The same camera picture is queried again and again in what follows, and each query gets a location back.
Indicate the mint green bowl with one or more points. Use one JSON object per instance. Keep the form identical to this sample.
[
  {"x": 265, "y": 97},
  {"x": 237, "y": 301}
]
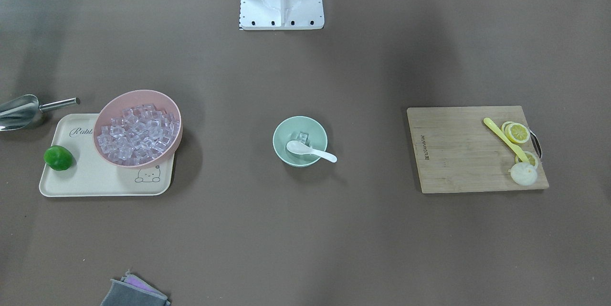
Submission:
[{"x": 289, "y": 130}]

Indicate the pink bowl of ice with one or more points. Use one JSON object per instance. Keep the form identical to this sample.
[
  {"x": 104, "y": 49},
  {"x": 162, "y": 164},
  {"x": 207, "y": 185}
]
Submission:
[{"x": 138, "y": 129}]

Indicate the clear ice cube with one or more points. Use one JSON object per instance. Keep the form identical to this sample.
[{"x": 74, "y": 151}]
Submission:
[{"x": 303, "y": 138}]

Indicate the grey folded cloth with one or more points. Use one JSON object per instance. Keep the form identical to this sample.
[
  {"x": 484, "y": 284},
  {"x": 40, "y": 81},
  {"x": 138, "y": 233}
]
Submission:
[{"x": 131, "y": 290}]

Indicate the cream plastic tray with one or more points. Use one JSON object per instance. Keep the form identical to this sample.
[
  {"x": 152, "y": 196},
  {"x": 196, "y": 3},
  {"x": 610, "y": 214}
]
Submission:
[{"x": 91, "y": 175}]

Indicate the lemon slice stack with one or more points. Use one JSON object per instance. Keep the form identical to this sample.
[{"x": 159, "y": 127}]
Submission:
[{"x": 516, "y": 132}]

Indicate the yellow plastic knife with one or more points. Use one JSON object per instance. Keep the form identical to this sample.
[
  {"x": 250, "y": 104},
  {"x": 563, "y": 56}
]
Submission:
[{"x": 514, "y": 147}]

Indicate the bamboo cutting board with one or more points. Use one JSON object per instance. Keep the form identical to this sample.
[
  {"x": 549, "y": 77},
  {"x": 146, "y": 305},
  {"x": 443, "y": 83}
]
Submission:
[{"x": 455, "y": 152}]

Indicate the green lime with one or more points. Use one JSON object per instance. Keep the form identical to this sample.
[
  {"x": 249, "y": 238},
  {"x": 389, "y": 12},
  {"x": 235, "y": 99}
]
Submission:
[{"x": 58, "y": 158}]

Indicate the lemon slice upper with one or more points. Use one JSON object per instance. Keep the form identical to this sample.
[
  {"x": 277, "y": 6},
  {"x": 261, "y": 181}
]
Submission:
[{"x": 533, "y": 159}]

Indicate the white ceramic spoon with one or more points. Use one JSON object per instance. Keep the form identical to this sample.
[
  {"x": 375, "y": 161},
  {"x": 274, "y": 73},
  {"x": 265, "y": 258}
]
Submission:
[{"x": 299, "y": 148}]

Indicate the lemon end piece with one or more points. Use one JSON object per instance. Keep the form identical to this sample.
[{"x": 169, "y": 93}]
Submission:
[{"x": 523, "y": 173}]

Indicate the steel ice scoop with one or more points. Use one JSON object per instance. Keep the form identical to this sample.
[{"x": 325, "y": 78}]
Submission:
[{"x": 26, "y": 111}]

